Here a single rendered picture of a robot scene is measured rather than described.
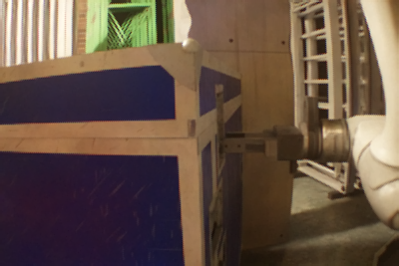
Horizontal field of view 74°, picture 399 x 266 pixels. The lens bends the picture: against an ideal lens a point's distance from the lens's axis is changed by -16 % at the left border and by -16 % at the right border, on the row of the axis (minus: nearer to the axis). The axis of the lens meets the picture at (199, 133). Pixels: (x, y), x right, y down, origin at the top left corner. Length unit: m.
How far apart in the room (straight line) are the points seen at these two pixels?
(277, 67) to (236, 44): 0.28
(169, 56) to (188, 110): 0.07
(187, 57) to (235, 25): 1.42
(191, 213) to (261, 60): 1.48
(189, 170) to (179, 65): 0.13
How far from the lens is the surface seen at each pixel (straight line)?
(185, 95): 0.38
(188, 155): 0.39
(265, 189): 1.92
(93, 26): 3.47
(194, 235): 0.43
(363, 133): 0.61
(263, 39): 1.84
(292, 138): 0.57
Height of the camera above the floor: 1.02
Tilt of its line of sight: 8 degrees down
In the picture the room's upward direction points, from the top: 2 degrees counter-clockwise
